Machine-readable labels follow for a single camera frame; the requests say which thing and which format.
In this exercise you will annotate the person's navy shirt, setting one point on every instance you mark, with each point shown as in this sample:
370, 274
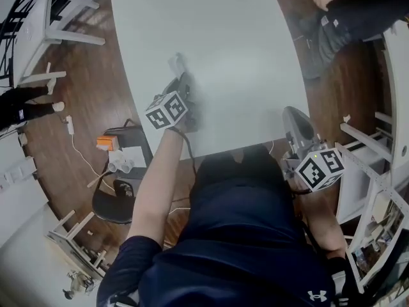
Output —
236, 241

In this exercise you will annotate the orange box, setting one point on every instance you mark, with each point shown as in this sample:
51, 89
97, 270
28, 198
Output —
107, 142

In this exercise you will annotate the white tissue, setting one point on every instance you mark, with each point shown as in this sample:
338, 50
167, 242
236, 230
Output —
176, 63

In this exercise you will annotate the white side table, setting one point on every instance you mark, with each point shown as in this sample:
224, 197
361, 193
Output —
35, 34

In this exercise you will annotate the white paper sheet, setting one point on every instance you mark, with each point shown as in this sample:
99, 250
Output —
131, 155

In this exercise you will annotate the white wooden stool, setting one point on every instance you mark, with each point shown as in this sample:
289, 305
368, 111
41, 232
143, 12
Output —
73, 238

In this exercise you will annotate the white paper cups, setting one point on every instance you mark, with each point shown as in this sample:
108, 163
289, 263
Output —
119, 166

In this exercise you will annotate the white metal shelf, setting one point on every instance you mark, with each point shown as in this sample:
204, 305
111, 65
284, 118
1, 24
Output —
374, 203

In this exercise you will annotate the black round chair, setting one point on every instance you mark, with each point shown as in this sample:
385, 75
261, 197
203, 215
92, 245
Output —
112, 203

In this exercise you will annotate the white cabinet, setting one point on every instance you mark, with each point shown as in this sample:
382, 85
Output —
399, 101

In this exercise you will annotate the black stair railing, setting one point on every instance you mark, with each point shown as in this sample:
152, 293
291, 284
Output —
12, 18

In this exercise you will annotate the person's right forearm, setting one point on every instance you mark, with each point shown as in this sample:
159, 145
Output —
326, 225

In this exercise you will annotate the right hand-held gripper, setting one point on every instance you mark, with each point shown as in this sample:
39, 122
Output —
319, 169

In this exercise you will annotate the white power strip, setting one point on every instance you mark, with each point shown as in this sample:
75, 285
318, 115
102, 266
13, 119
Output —
70, 124

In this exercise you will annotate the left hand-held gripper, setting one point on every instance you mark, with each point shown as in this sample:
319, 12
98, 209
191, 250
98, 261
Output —
169, 109

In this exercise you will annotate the person's left forearm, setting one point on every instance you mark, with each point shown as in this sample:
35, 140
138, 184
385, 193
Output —
153, 187

